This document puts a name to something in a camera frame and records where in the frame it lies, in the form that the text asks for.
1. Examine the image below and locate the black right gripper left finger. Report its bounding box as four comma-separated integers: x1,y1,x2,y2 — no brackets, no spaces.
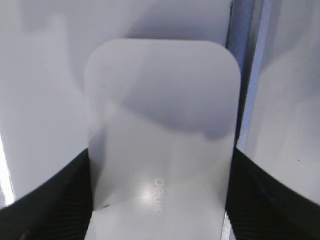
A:
0,149,93,240

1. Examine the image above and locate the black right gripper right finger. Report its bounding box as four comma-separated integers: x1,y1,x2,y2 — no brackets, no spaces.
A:
226,148,320,240

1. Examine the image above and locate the white whiteboard eraser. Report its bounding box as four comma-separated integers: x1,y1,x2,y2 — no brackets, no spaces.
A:
84,38,241,240

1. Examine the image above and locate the aluminium framed whiteboard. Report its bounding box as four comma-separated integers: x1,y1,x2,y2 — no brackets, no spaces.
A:
0,0,266,240

